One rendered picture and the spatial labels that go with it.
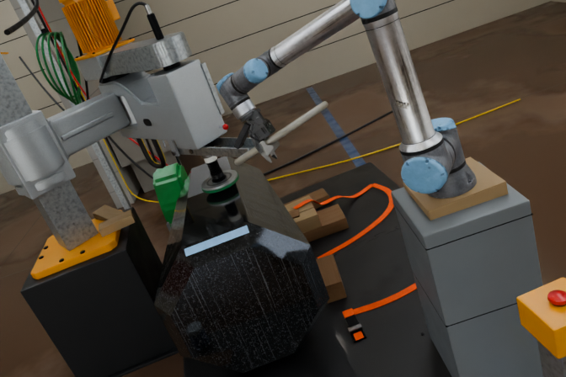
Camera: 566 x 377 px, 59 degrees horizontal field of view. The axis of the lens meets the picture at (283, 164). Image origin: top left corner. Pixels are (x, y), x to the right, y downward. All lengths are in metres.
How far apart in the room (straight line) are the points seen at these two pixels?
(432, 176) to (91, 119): 2.03
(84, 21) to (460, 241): 2.31
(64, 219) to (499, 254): 2.25
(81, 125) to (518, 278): 2.34
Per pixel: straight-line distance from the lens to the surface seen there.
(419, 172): 1.75
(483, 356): 2.31
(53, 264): 3.10
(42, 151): 2.95
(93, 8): 3.17
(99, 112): 3.13
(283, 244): 2.44
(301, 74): 7.63
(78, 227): 3.14
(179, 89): 2.59
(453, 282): 2.03
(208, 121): 2.68
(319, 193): 4.09
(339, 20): 1.85
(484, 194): 1.99
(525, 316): 1.24
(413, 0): 7.89
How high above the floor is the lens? 1.89
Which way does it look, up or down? 22 degrees down
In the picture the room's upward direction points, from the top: 20 degrees counter-clockwise
